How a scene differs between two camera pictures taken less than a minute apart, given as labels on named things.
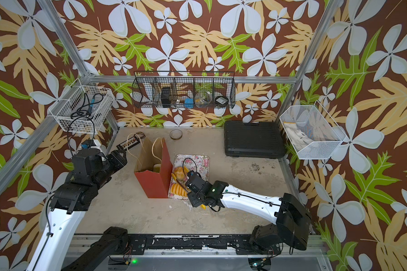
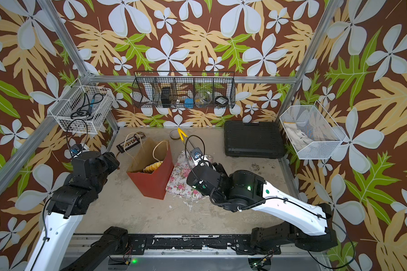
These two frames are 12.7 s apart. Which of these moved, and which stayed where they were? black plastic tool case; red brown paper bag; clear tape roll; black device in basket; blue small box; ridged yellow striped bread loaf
Moved: red brown paper bag; ridged yellow striped bread loaf
Stayed: black plastic tool case; black device in basket; blue small box; clear tape roll
